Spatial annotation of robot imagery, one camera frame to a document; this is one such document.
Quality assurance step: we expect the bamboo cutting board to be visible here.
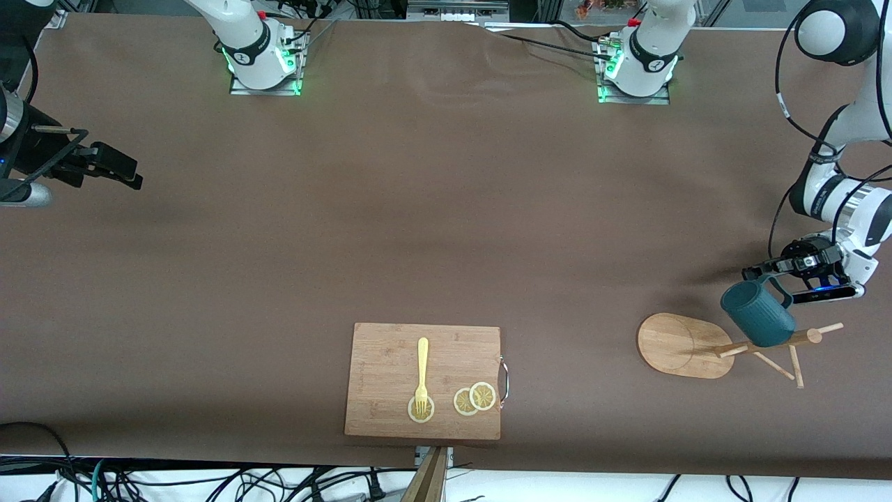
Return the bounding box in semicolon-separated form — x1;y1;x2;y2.
344;322;510;441

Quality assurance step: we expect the long black table cable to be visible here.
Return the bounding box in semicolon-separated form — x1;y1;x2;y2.
479;24;615;62

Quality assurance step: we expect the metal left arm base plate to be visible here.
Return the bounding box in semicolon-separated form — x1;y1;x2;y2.
594;36;672;106

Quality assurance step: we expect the brown table cover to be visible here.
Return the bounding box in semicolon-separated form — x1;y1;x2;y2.
0;13;892;482

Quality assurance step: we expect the metal bracket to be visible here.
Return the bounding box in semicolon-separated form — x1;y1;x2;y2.
414;446;454;469

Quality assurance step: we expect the black looped floor cable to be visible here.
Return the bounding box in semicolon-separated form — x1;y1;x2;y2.
0;421;81;502

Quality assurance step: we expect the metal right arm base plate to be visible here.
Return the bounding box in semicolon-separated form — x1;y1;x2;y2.
229;29;310;97

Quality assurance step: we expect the teal ribbed mug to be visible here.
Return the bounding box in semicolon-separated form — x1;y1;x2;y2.
720;274;797;349

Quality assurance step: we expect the yellow plastic fork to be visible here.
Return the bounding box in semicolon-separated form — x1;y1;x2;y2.
414;337;430;415

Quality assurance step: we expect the wooden mug rack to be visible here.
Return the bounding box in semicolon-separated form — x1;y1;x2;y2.
636;312;845;389

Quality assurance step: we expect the white power strip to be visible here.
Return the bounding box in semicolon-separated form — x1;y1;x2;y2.
407;0;511;23

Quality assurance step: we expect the wooden beam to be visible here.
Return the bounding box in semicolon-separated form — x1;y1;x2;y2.
400;446;448;502

